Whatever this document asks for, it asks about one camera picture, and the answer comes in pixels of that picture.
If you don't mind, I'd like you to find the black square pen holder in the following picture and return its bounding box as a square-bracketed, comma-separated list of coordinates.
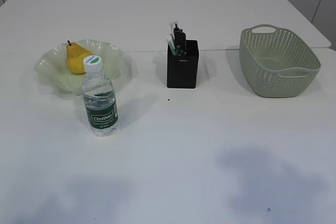
[166, 40, 200, 89]

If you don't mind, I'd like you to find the clear water bottle green label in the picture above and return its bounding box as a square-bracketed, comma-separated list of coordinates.
[81, 55, 119, 137]

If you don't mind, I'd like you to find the pale green ruffled glass plate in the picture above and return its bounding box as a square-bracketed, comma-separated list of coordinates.
[34, 39, 137, 95]

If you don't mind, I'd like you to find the green woven plastic basket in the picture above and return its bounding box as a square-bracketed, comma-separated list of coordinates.
[239, 25, 321, 98]

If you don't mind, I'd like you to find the black gel pen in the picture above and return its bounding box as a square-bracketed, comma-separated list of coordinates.
[180, 29, 186, 55]
[174, 24, 184, 55]
[174, 28, 181, 55]

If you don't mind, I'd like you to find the mint green utility knife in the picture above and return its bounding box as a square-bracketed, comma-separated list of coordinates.
[166, 34, 178, 56]

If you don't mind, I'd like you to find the clear plastic ruler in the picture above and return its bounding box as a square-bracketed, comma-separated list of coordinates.
[170, 21, 178, 35]

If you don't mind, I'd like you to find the yellow pear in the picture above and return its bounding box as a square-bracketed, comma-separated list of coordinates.
[66, 40, 92, 74]

